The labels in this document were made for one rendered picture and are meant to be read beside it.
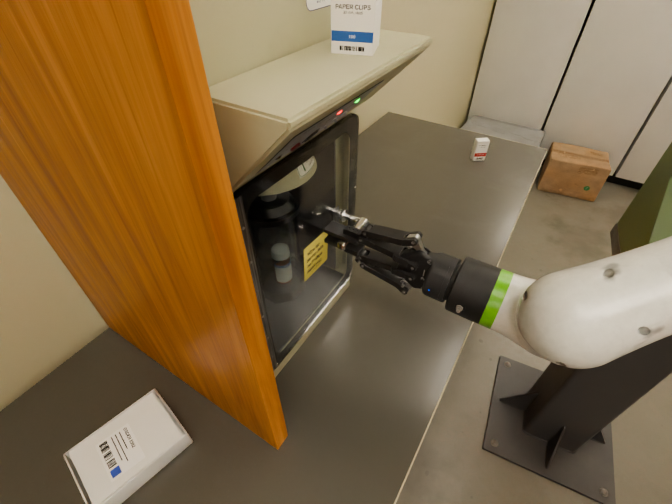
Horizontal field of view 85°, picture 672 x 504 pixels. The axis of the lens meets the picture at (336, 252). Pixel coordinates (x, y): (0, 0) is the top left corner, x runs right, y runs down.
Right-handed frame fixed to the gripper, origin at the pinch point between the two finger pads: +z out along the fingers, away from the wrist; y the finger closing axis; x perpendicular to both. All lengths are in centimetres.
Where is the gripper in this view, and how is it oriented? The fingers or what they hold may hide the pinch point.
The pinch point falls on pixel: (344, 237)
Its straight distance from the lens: 66.6
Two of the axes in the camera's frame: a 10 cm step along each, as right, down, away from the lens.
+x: -5.3, 5.8, -6.2
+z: -8.5, -3.6, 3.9
